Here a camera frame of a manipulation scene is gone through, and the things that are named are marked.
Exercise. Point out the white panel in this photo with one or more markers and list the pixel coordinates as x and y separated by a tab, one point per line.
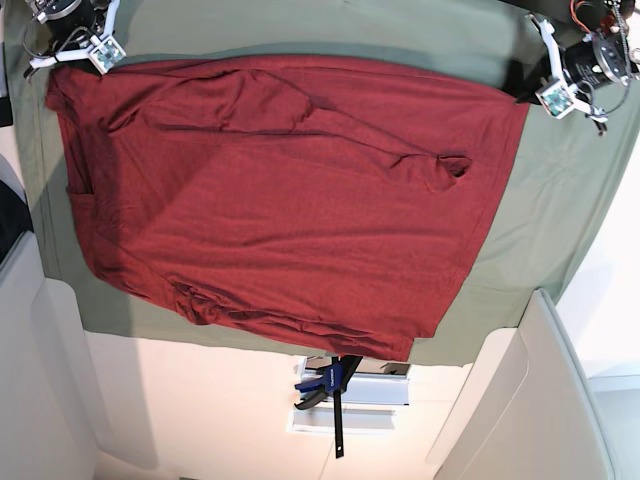
52	412
526	410

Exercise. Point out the aluminium profile under table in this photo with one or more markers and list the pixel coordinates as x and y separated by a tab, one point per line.
375	394

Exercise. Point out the right gripper body with camera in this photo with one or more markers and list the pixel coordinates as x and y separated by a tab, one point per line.
81	30

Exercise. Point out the left gripper body with camera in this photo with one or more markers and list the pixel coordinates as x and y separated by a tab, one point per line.
569	77

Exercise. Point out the white panel right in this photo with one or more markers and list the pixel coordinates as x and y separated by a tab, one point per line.
526	410

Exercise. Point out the blue black bar clamp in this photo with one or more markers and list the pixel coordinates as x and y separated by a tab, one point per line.
332	382

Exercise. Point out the red long-sleeve T-shirt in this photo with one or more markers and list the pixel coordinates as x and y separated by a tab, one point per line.
330	202

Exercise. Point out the white panel left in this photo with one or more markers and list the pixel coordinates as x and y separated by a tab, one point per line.
52	412

